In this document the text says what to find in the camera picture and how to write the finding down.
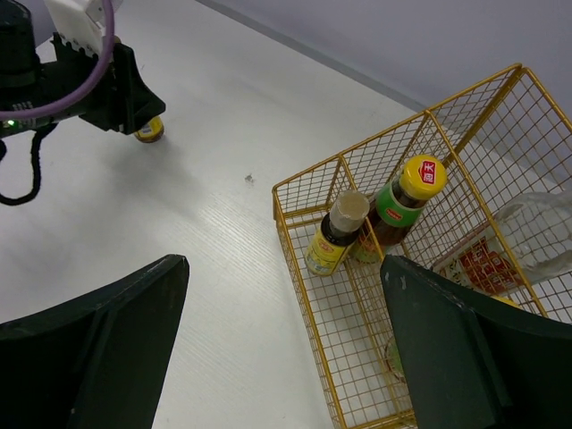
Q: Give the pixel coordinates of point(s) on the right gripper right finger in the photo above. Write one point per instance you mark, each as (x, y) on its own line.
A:
(471, 361)

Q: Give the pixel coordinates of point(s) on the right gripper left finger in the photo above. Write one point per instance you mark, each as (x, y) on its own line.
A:
(96, 361)

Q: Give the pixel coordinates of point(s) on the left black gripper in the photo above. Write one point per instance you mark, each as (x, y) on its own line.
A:
(121, 101)

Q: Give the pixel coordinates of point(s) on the small yellow label bottle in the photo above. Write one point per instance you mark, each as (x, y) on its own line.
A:
(151, 132)
(337, 233)

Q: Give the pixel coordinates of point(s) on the clear bottle black cap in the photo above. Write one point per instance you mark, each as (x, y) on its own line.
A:
(530, 243)

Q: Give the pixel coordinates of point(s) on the sauce bottle yellow cap back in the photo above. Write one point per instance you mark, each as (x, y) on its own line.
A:
(397, 205)

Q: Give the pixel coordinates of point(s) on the sauce bottle yellow cap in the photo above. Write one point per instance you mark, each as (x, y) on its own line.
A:
(392, 360)
(397, 205)

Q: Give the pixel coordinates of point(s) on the sauce bottle yellow cap front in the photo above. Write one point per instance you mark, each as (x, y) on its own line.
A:
(392, 360)

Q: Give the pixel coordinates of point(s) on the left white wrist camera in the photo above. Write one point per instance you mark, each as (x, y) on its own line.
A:
(80, 23)

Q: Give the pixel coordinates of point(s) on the gold wire basket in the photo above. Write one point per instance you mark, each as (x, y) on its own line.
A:
(432, 264)

